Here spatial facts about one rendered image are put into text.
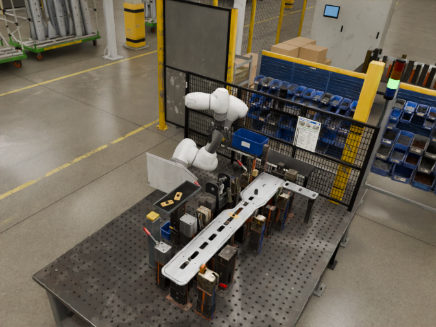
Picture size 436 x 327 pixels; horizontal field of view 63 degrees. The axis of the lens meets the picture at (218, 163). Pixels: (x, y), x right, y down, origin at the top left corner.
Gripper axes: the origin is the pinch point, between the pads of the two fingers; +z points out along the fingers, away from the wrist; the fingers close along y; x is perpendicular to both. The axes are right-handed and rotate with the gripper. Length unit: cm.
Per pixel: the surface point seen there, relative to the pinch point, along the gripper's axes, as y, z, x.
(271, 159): 13, 43, 74
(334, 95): 15, 28, 236
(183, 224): 7, 38, -48
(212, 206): 9.5, 42.2, -16.2
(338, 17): -127, 13, 685
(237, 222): 31, 46, -16
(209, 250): 31, 46, -50
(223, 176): 3.2, 29.9, 6.6
